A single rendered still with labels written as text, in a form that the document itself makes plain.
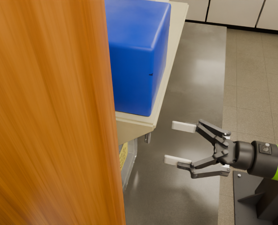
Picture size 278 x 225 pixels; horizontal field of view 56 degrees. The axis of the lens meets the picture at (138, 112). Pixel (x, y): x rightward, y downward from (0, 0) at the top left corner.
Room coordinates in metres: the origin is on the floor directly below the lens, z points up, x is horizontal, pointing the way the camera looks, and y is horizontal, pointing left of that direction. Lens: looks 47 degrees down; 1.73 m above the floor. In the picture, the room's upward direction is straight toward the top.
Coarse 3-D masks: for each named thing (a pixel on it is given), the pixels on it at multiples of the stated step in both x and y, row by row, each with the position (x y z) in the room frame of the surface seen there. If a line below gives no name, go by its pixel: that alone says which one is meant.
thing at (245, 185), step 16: (240, 176) 0.97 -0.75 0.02; (256, 176) 0.97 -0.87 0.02; (240, 192) 0.84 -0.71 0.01; (256, 192) 0.83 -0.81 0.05; (272, 192) 0.70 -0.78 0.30; (240, 208) 0.73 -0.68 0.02; (256, 208) 0.73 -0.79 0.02; (272, 208) 0.65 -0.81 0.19; (240, 224) 0.63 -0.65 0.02; (256, 224) 0.63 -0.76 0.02; (272, 224) 0.63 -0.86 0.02
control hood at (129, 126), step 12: (180, 12) 0.45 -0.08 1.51; (180, 24) 0.41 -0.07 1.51; (180, 36) 0.38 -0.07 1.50; (168, 48) 0.34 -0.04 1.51; (168, 60) 0.31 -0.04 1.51; (168, 72) 0.28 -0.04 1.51; (156, 108) 0.21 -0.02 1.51; (120, 120) 0.20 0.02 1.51; (132, 120) 0.19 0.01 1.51; (144, 120) 0.19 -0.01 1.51; (156, 120) 0.20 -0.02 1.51; (120, 132) 0.20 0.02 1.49; (132, 132) 0.19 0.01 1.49; (144, 132) 0.19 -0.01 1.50; (120, 144) 0.20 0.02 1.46
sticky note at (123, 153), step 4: (124, 144) 0.39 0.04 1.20; (124, 148) 0.39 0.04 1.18; (120, 152) 0.36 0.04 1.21; (124, 152) 0.39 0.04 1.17; (120, 156) 0.36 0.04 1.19; (124, 156) 0.38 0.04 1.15; (120, 160) 0.35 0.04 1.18; (124, 160) 0.38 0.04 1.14; (120, 164) 0.35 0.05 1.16; (120, 168) 0.35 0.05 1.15
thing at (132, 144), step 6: (132, 144) 0.45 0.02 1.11; (120, 150) 0.36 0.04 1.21; (132, 150) 0.45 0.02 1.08; (132, 156) 0.45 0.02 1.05; (126, 162) 0.40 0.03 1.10; (132, 162) 0.45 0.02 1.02; (126, 168) 0.39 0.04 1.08; (126, 174) 0.39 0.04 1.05; (126, 180) 0.39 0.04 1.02; (126, 186) 0.38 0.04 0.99
